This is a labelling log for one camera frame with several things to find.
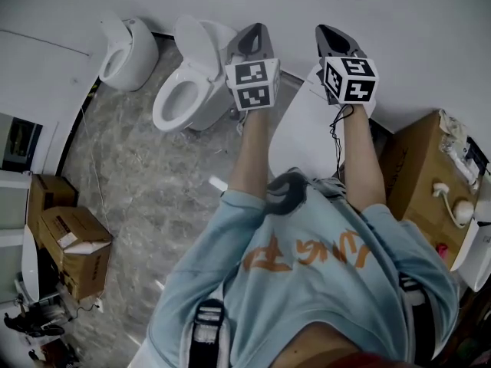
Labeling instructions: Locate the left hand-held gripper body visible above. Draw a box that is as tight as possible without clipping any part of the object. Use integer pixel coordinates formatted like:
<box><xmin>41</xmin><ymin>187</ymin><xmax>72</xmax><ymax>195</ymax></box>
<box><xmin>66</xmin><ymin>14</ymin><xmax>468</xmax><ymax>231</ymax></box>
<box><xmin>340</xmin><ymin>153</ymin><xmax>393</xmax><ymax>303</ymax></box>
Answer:
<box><xmin>224</xmin><ymin>47</ymin><xmax>282</xmax><ymax>112</ymax></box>

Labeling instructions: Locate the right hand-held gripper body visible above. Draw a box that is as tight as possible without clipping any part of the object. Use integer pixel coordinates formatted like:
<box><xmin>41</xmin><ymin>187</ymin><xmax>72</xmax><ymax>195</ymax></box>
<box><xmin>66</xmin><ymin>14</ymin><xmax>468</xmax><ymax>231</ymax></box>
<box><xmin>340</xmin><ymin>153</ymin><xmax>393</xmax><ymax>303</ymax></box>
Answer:
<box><xmin>316</xmin><ymin>54</ymin><xmax>380</xmax><ymax>107</ymax></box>

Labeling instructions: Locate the person's right forearm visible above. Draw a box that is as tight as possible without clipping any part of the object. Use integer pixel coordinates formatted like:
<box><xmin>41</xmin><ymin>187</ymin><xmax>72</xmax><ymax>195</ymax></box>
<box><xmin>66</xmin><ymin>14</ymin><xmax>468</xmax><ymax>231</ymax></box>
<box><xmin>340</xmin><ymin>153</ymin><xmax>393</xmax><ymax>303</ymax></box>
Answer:
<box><xmin>342</xmin><ymin>103</ymin><xmax>387</xmax><ymax>213</ymax></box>

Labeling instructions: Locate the person's left forearm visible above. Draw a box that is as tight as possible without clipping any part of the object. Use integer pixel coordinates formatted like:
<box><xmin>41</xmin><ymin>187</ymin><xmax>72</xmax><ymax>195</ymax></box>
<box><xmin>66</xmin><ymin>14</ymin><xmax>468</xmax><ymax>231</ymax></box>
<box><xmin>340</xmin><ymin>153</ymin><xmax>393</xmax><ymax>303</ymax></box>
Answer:
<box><xmin>229</xmin><ymin>108</ymin><xmax>270</xmax><ymax>199</ymax></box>

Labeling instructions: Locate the white smart toilet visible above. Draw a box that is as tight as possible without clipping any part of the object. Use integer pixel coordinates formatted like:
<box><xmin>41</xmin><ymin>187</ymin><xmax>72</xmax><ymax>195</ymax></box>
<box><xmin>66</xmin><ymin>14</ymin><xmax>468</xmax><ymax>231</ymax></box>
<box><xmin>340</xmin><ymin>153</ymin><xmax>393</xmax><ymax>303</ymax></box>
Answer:
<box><xmin>268</xmin><ymin>65</ymin><xmax>379</xmax><ymax>183</ymax></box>

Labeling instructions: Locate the white toilet with seat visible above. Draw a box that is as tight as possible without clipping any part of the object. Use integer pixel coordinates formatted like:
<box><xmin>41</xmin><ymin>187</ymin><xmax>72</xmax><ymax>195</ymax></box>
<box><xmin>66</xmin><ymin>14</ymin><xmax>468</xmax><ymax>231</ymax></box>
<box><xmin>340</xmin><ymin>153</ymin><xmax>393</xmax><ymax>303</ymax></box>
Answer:
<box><xmin>152</xmin><ymin>13</ymin><xmax>239</xmax><ymax>133</ymax></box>

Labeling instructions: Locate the white round-back toilet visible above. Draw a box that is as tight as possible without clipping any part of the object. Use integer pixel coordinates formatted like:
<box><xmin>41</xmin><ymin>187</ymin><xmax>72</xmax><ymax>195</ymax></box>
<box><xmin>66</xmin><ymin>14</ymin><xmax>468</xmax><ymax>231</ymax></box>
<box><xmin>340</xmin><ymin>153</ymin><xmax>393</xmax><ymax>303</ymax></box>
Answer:
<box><xmin>98</xmin><ymin>11</ymin><xmax>160</xmax><ymax>93</ymax></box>

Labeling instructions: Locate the open cardboard box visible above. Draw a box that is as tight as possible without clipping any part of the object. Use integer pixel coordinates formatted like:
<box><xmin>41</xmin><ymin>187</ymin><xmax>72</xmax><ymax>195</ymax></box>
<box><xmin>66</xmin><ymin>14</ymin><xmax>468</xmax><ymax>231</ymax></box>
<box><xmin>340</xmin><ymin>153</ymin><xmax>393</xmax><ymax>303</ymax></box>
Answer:
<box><xmin>37</xmin><ymin>205</ymin><xmax>114</xmax><ymax>302</ymax></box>

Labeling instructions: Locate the large printed cardboard box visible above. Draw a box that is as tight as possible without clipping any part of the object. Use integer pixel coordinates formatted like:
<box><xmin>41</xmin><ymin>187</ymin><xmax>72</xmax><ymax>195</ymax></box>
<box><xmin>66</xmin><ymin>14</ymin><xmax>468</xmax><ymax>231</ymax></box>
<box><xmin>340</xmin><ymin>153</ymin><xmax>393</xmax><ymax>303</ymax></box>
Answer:
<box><xmin>377</xmin><ymin>109</ymin><xmax>491</xmax><ymax>270</ymax></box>

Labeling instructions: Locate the clear bag of parts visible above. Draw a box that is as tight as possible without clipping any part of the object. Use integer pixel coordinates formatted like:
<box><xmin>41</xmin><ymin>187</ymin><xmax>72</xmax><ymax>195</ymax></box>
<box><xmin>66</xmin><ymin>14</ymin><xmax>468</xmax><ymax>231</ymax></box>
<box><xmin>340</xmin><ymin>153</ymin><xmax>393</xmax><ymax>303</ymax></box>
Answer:
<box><xmin>438</xmin><ymin>109</ymin><xmax>481</xmax><ymax>192</ymax></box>

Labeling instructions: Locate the black flat item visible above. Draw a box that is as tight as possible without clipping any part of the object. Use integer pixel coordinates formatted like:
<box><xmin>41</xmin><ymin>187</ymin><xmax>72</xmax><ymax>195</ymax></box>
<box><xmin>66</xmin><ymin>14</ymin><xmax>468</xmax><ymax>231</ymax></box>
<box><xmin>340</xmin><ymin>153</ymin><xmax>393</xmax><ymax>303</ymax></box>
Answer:
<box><xmin>463</xmin><ymin>136</ymin><xmax>491</xmax><ymax>176</ymax></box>

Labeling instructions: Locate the white oval object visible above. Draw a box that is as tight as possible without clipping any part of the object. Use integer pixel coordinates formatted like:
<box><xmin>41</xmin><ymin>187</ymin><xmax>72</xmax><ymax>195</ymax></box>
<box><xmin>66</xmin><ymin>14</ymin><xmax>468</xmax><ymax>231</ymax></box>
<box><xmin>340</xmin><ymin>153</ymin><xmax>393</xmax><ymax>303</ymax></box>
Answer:
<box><xmin>453</xmin><ymin>199</ymin><xmax>475</xmax><ymax>225</ymax></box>

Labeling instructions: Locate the white detached seat cover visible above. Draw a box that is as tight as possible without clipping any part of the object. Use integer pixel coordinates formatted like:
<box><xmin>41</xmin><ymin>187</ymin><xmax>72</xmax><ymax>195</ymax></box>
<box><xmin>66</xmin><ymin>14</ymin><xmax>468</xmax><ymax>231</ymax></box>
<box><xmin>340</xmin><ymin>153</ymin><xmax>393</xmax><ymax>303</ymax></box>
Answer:
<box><xmin>450</xmin><ymin>218</ymin><xmax>481</xmax><ymax>272</ymax></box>

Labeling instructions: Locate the light blue shirt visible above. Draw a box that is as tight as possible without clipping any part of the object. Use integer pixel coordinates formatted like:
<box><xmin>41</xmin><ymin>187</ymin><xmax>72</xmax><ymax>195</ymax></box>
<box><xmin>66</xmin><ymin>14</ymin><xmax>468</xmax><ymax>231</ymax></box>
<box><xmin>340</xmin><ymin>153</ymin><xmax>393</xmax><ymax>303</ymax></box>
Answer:
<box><xmin>147</xmin><ymin>187</ymin><xmax>460</xmax><ymax>368</ymax></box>

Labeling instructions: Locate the small cardboard box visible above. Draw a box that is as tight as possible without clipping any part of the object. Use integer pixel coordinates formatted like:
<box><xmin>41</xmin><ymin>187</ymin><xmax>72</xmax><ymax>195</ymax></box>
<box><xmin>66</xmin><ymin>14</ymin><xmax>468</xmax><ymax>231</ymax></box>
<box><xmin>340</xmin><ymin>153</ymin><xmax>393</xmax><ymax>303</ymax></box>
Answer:
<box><xmin>25</xmin><ymin>173</ymin><xmax>80</xmax><ymax>249</ymax></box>

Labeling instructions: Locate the white oval basin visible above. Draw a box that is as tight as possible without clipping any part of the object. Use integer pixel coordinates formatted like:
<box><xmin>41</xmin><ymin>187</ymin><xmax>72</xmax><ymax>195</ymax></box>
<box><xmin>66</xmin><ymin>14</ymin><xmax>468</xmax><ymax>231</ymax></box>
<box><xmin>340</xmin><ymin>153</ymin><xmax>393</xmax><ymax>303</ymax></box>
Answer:
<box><xmin>20</xmin><ymin>223</ymin><xmax>41</xmax><ymax>304</ymax></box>

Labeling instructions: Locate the thin black cable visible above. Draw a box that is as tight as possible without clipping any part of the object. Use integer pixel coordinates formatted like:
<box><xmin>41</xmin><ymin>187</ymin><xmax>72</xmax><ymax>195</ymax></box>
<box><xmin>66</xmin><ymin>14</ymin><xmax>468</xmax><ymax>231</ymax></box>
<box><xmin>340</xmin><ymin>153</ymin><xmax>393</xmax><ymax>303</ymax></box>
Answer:
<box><xmin>328</xmin><ymin>103</ymin><xmax>354</xmax><ymax>176</ymax></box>

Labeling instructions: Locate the white hose with sprayer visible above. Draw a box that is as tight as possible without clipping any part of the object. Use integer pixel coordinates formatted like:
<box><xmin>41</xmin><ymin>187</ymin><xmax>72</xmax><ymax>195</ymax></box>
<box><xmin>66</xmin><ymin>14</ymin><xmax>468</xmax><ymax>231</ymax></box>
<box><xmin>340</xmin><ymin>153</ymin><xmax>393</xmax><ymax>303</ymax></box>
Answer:
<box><xmin>432</xmin><ymin>182</ymin><xmax>467</xmax><ymax>229</ymax></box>

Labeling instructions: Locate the black harness strap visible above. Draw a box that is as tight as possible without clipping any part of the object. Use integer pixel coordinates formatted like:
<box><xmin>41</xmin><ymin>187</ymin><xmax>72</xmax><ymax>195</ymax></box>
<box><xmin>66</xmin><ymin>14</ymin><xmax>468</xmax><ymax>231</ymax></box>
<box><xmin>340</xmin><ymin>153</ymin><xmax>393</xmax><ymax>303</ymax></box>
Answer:
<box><xmin>190</xmin><ymin>298</ymin><xmax>228</xmax><ymax>368</ymax></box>
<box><xmin>397</xmin><ymin>273</ymin><xmax>435</xmax><ymax>364</ymax></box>

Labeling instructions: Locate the dark wall panel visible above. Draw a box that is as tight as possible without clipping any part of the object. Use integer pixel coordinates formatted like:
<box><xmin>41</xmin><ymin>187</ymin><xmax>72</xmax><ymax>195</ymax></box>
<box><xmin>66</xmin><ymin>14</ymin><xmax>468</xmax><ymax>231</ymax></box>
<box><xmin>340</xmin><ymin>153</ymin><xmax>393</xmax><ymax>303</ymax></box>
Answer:
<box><xmin>1</xmin><ymin>113</ymin><xmax>44</xmax><ymax>171</ymax></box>

